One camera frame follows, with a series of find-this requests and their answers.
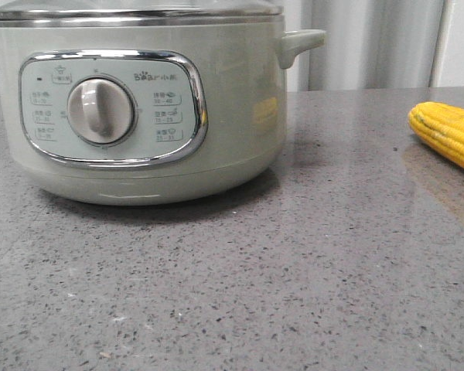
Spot glass pot lid steel rim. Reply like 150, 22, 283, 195
0, 1, 283, 28

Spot yellow corn cob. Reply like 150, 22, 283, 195
408, 101, 464, 168

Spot pale green electric cooking pot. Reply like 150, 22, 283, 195
0, 16, 327, 206

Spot white pleated curtain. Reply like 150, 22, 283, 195
0, 0, 464, 98

